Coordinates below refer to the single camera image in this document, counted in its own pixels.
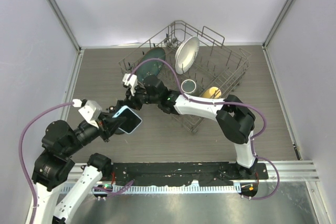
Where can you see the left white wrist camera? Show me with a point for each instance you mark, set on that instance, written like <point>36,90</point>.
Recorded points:
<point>89,110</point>

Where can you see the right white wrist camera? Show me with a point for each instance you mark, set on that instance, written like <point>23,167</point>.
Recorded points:
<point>130,81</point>

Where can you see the teal ceramic plate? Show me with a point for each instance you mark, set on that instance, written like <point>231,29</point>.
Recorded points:
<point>152,67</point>

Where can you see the dark green mug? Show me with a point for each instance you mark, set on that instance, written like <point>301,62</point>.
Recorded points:
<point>189,86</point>

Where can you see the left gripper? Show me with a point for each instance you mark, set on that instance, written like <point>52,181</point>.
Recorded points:
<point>107,125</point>

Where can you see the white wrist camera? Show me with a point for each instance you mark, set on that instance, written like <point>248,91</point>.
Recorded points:
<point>89,110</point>
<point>130,81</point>

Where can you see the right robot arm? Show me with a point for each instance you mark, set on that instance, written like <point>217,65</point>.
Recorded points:
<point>237,123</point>

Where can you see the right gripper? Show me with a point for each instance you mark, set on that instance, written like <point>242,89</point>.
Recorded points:
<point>131,100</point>

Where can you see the white slotted cable duct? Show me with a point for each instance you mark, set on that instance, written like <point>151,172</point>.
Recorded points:
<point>193,188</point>

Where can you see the light blue smartphone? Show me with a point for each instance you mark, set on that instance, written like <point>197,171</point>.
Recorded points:
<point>131,120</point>

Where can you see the grey wire dish rack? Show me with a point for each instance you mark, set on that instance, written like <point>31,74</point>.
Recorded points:
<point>215,65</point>

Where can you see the yellow cup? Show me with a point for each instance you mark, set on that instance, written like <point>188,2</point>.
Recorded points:
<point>212,93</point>

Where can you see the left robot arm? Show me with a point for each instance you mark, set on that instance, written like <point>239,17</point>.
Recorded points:
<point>54,164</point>

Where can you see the white ceramic plate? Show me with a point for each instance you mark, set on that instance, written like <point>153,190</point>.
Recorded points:
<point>186,55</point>

